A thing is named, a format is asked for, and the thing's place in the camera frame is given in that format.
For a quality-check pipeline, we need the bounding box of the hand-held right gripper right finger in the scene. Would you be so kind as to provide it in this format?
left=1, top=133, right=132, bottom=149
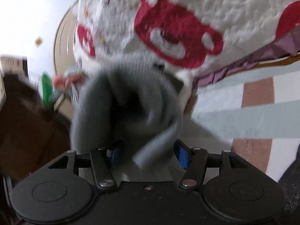
left=173, top=139, right=249, bottom=191

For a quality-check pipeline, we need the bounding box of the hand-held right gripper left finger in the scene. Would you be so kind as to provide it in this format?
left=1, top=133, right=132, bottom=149
left=48, top=139, right=125, bottom=191

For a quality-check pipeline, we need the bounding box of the grey knit sweater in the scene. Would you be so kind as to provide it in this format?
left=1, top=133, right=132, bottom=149
left=70, top=53, right=184, bottom=182

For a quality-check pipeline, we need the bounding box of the checkered blanket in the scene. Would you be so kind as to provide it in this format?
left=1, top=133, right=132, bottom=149
left=183, top=58, right=300, bottom=216

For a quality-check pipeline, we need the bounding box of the white small drawer cabinet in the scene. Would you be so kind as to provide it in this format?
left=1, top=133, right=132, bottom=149
left=53, top=93, right=74, bottom=121

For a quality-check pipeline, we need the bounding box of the grey bunny plush toy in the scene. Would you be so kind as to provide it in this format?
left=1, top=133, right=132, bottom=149
left=52, top=64, right=91, bottom=104

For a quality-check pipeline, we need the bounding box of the brown wooden drawer cabinet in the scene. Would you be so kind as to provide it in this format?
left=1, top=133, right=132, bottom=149
left=0, top=73, right=74, bottom=181

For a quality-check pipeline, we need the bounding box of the green plastic bag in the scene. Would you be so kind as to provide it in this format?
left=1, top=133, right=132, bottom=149
left=41, top=72, right=55, bottom=109

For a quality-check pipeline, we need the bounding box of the cream curved headboard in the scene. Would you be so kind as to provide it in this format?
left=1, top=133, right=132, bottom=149
left=53, top=0, right=81, bottom=78

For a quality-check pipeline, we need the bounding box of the geometric patterned table cloth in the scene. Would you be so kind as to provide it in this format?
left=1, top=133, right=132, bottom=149
left=0, top=54, right=29, bottom=109

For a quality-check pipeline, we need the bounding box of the red bear print quilt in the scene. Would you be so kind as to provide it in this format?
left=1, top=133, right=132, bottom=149
left=73, top=0, right=300, bottom=88

